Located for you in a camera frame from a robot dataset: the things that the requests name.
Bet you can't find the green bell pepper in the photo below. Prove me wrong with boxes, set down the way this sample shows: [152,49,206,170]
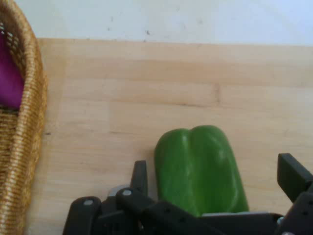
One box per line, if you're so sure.
[154,125,250,218]

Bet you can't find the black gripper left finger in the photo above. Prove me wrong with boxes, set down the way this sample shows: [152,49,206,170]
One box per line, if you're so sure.
[62,160,203,235]

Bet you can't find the magenta toy eggplant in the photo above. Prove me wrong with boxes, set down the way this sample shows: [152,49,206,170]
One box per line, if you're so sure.
[0,33,25,110]

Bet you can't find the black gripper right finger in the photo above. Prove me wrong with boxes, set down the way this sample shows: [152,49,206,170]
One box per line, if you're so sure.
[275,153,313,235]

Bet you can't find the woven wicker basket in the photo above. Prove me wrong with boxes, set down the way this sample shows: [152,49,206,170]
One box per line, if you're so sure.
[0,0,49,235]

